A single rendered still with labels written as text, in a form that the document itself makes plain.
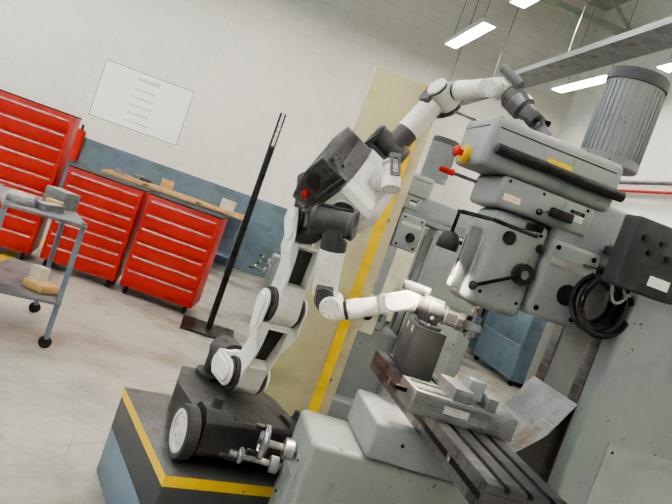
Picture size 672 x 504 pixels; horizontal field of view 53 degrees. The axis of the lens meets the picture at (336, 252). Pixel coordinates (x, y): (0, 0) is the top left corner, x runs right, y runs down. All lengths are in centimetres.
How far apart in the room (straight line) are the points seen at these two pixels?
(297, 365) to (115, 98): 789
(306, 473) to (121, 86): 960
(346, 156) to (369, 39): 925
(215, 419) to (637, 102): 180
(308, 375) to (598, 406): 212
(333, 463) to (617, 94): 149
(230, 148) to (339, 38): 250
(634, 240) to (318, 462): 114
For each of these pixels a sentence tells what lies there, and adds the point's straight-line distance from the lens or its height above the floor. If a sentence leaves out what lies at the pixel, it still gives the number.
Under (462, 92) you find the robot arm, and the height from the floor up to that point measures 200.
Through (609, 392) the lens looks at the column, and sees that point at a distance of 234.
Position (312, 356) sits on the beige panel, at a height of 60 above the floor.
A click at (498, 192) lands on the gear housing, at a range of 218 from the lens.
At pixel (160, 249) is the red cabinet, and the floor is 53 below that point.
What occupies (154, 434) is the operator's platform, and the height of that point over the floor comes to 40.
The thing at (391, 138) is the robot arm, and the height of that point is 176.
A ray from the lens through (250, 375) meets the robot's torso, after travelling 279.
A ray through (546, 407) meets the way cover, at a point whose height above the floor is 106.
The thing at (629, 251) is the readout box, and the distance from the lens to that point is 210.
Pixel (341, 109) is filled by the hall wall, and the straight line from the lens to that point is 1133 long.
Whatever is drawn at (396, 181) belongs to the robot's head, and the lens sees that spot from 229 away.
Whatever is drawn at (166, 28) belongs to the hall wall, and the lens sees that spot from 1138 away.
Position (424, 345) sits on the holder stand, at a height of 109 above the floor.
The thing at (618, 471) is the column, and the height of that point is 97.
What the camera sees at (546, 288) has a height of 144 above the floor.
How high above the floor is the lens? 145
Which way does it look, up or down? 3 degrees down
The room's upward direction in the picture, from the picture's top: 20 degrees clockwise
